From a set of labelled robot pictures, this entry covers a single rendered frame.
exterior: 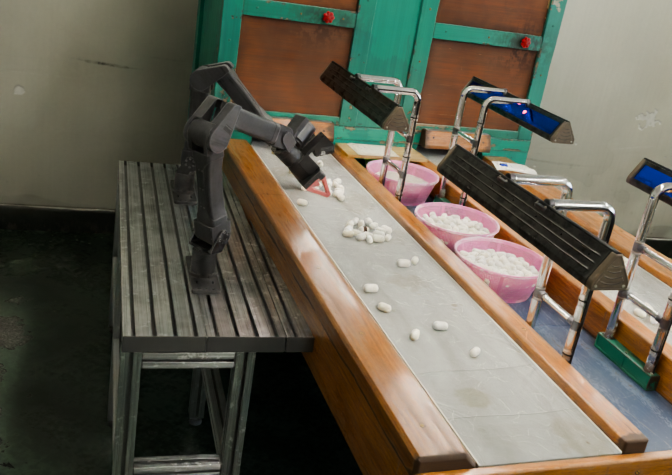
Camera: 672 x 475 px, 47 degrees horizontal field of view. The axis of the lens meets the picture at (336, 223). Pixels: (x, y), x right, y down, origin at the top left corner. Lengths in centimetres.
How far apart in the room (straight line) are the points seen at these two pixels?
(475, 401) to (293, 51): 169
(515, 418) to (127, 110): 261
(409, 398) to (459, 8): 193
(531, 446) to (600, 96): 318
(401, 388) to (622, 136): 331
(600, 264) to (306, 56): 175
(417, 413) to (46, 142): 267
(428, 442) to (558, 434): 29
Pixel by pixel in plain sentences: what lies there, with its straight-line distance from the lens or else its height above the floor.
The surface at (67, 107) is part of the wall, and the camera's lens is 370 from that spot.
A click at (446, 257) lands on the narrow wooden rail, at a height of 76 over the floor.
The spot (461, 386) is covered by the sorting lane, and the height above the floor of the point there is 74.
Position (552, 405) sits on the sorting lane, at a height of 74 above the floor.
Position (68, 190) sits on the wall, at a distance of 382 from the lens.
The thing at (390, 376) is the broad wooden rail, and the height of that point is 76.
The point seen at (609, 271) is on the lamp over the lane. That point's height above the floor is 108.
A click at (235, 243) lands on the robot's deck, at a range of 220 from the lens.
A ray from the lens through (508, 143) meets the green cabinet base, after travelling 332.
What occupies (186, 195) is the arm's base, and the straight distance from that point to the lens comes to 250.
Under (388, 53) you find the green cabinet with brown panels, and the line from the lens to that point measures 299.
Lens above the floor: 154
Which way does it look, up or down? 21 degrees down
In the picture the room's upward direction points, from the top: 10 degrees clockwise
